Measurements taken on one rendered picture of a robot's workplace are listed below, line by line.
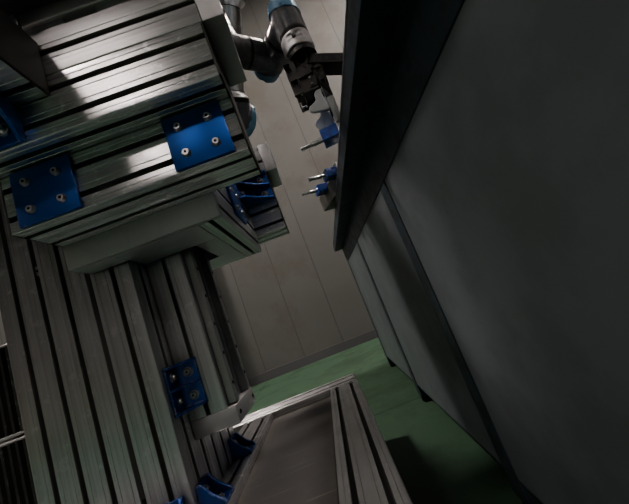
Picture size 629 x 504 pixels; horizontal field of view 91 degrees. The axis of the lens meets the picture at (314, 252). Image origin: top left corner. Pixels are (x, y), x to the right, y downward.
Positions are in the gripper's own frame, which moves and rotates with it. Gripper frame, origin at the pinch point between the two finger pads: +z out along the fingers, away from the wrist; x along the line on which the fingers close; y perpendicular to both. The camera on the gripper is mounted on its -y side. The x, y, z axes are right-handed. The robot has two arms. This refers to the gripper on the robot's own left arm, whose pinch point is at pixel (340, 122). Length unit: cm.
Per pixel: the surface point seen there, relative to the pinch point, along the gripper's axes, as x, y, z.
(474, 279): 20.5, -6.4, 41.1
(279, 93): -245, 28, -199
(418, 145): 22.6, -6.7, 20.8
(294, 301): -233, 91, 24
